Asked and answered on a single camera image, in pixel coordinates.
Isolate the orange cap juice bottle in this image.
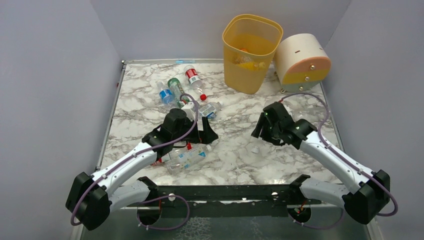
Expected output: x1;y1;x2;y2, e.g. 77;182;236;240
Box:
234;48;254;64

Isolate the green label crushed bottle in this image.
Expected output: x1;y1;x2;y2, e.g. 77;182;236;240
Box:
250;145;264;155

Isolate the yellow juice bottle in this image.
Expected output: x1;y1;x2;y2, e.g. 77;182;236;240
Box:
237;61;266;71

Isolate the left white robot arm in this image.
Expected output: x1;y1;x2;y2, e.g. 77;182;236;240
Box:
65;102;219;231

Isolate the yellow mesh plastic bin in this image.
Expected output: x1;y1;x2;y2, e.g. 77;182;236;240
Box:
222;14;284;95

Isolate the crushed clear water bottle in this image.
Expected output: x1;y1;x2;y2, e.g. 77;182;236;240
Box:
198;102;222;119

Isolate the green label tall bottle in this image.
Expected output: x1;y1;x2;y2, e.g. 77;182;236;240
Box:
167;77;190;109

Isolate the blue label clear bottle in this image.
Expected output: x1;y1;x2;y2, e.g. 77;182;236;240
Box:
156;81;174;105

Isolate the red label clear bottle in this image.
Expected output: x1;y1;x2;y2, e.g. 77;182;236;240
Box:
184;65;207;101

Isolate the blue white label bottle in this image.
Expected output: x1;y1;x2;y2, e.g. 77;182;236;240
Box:
165;145;212;175

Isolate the red label bottle near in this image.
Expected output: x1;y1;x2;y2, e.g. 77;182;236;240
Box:
151;142;192;166

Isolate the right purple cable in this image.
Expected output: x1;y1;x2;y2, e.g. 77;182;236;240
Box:
278;92;399;231

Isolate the purple cable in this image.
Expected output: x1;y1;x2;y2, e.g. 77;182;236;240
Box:
278;92;399;231
69;93;200;231

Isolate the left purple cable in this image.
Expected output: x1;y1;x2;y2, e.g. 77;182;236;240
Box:
69;93;200;231

